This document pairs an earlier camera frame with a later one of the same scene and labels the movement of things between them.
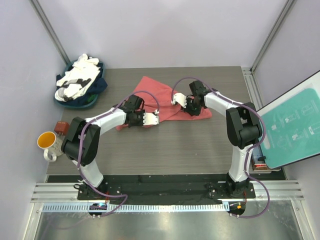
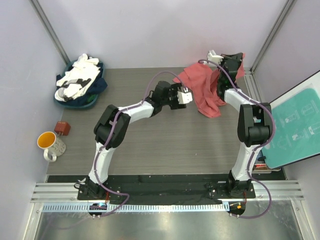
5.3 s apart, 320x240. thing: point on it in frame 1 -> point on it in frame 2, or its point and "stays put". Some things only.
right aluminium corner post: x=286 y=8 stays put
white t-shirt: x=78 y=79 stays put
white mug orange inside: x=53 y=144 stays put
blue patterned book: x=257 y=156 stays put
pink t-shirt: x=157 y=96 -> x=203 y=82
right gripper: x=196 y=113 -> x=236 y=57
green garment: x=91 y=98 stays put
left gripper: x=141 y=123 -> x=174 y=89
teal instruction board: x=292 y=121 stays put
